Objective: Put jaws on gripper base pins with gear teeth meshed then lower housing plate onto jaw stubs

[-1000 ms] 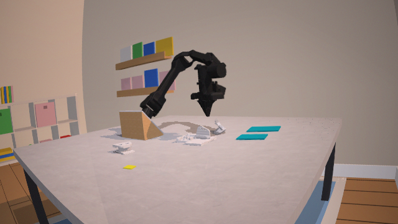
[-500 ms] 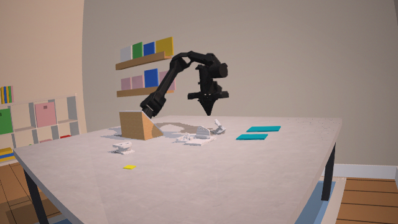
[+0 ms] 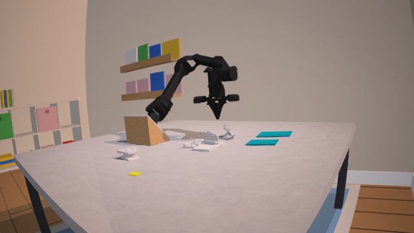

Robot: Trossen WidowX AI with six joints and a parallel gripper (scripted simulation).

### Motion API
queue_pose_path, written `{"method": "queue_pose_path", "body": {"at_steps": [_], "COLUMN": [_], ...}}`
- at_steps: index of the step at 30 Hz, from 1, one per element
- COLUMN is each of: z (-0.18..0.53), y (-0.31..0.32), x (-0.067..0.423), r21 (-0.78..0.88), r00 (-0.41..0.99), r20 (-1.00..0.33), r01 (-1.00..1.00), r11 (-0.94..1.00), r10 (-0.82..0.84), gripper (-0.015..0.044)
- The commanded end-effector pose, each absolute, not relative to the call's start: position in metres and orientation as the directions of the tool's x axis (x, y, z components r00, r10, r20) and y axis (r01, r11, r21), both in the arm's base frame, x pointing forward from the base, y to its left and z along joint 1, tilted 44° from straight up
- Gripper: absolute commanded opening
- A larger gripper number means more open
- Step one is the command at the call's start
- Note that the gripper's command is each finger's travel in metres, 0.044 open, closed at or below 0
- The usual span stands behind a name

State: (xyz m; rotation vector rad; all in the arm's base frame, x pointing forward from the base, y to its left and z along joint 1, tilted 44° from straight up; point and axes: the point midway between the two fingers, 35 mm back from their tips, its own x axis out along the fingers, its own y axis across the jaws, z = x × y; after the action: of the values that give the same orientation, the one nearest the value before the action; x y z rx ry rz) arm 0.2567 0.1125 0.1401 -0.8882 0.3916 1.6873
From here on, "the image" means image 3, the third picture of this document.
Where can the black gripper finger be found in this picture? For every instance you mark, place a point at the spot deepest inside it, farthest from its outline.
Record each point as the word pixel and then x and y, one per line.
pixel 213 106
pixel 219 108

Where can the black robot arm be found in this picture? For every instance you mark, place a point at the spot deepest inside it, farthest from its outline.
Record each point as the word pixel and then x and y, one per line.
pixel 218 70

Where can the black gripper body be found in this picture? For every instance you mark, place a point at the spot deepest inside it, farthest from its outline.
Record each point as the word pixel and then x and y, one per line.
pixel 215 90

